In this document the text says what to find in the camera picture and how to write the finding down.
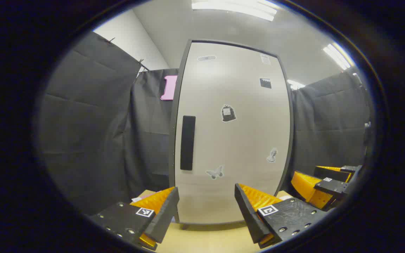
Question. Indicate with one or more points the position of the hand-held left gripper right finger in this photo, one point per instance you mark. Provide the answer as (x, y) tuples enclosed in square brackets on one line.
[(246, 211)]

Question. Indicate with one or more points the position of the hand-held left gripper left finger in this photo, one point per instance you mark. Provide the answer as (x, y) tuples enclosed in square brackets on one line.
[(167, 214)]

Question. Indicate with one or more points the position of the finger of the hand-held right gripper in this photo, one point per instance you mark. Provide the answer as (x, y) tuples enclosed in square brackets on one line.
[(330, 187), (329, 173)]

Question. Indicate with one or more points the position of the dark grey cabinet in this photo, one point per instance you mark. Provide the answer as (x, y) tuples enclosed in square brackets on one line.
[(172, 140)]

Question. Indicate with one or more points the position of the ceiling light panel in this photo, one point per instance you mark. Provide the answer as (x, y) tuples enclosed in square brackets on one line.
[(336, 56), (234, 8), (295, 84)]

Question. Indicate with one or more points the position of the black backdrop cloth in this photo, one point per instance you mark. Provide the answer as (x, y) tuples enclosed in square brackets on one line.
[(90, 133)]

